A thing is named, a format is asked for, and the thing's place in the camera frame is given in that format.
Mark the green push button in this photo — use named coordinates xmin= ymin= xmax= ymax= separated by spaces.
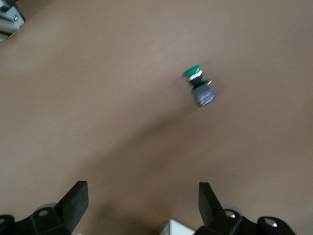
xmin=182 ymin=63 xmax=218 ymax=109

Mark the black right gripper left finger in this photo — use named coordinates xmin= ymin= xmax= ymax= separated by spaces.
xmin=55 ymin=180 xmax=88 ymax=232

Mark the metal frame corner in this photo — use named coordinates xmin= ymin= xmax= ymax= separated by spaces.
xmin=0 ymin=0 xmax=26 ymax=43

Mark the white drawer cabinet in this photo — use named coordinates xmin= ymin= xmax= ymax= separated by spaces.
xmin=156 ymin=218 xmax=198 ymax=235

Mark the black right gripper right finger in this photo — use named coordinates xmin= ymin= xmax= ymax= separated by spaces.
xmin=199 ymin=182 xmax=223 ymax=227

